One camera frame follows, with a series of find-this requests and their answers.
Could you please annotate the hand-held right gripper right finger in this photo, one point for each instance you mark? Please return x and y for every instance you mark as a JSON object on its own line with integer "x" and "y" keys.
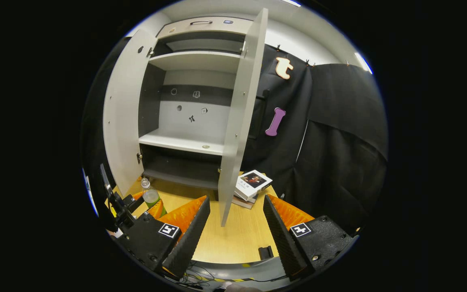
{"x": 282, "y": 239}

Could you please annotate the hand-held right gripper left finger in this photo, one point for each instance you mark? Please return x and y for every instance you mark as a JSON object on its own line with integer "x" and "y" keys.
{"x": 191, "y": 239}

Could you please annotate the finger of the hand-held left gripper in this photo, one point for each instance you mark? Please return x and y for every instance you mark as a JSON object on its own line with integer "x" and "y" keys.
{"x": 116, "y": 202}
{"x": 157, "y": 211}

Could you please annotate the green label bottle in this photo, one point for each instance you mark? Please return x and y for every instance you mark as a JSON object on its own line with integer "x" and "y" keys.
{"x": 150, "y": 196}

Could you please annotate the grey cabinet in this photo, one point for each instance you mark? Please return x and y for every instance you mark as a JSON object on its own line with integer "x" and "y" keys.
{"x": 193, "y": 61}

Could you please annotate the small black block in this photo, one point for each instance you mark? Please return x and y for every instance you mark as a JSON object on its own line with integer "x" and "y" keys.
{"x": 265, "y": 252}

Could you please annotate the brown book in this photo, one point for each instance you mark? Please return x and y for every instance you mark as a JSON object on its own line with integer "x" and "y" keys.
{"x": 245, "y": 202}

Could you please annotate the black backdrop cloth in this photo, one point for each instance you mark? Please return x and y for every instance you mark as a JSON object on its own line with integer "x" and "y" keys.
{"x": 339, "y": 162}

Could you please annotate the ceiling light panel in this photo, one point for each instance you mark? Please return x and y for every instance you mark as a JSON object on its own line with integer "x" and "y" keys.
{"x": 363, "y": 63}

